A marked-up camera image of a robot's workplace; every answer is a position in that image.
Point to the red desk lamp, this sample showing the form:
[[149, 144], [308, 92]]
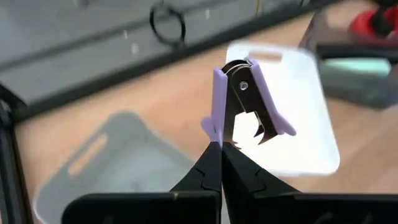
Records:
[[363, 25]]

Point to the smoky transparent plastic bin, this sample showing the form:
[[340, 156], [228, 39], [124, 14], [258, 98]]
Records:
[[357, 90]]

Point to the black stapler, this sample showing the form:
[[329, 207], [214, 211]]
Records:
[[348, 50]]

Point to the purple staple remover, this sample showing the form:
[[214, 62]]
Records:
[[219, 105]]

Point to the grey plastic bin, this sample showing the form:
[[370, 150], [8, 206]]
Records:
[[124, 161]]

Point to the mint green stapler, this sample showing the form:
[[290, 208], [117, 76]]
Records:
[[357, 66]]

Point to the white plastic bin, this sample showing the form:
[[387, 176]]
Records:
[[304, 124]]

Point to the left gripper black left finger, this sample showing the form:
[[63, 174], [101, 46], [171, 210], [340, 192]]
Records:
[[199, 199]]

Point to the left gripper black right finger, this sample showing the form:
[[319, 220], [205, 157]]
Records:
[[248, 193]]

